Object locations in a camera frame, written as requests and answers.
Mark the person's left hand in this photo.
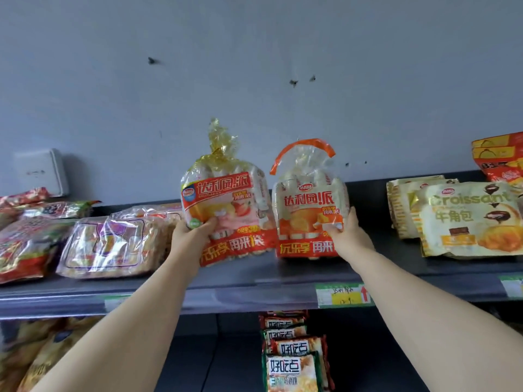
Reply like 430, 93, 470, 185
169, 216, 220, 265

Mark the person's right hand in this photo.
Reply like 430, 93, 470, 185
322, 206, 376, 262

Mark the pie bag with gold tie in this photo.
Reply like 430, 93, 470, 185
181, 118, 279, 268

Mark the pie bag with orange handle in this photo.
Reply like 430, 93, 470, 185
269, 138, 351, 260

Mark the person's right forearm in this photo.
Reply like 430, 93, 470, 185
349, 249, 523, 392

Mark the person's left forearm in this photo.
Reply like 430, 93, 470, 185
32, 251, 202, 392

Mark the clear biscuit packet red label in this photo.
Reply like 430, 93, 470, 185
111, 202, 185, 226

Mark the green price tag with arrow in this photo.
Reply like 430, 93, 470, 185
315, 283, 375, 309

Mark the dark metal shelf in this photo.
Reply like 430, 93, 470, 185
0, 171, 523, 321

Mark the cream croissant packet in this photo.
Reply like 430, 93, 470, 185
387, 175, 460, 240
412, 182, 523, 258

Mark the red-edged biscuit packet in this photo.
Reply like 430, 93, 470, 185
270, 335, 335, 391
260, 316, 307, 329
260, 310, 309, 319

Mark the clear biscuit packet purple label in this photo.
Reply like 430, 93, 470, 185
56, 215, 171, 280

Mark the dark lower shelf board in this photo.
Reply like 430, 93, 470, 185
154, 313, 430, 392

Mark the green and red snack packet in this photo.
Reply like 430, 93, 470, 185
21, 199, 102, 220

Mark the large red snack packet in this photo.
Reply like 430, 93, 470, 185
0, 217, 77, 285

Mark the red and yellow snack bag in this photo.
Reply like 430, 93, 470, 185
471, 132, 523, 185

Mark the small red snack packet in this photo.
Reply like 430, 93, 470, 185
0, 187, 52, 209

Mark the yellow snack packet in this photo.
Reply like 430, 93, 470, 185
0, 317, 104, 392
16, 322, 88, 392

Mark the white wall box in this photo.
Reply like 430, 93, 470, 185
13, 148, 70, 199

